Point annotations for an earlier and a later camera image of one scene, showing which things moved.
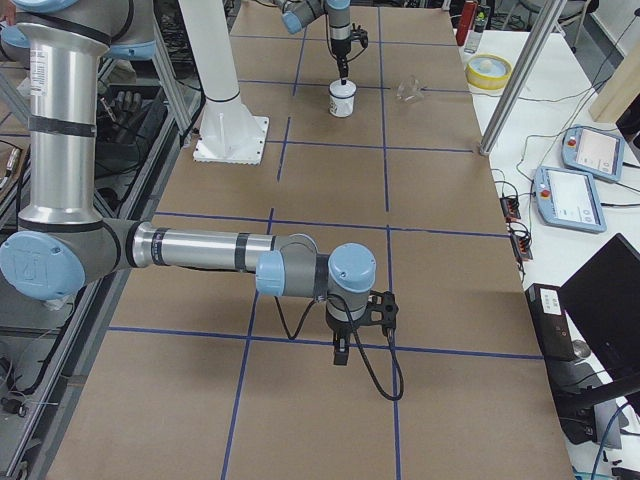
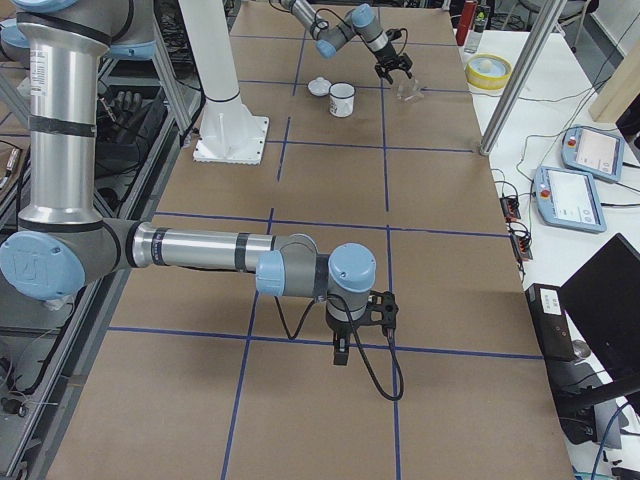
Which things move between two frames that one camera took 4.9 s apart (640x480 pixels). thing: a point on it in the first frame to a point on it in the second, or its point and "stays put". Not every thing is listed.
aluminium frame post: x=548 y=18 stays put
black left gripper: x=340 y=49 to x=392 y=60
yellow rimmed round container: x=488 y=72 stays put
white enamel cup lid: x=340 y=90 to x=319 y=86
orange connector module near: x=521 y=247 stays put
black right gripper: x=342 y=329 stays put
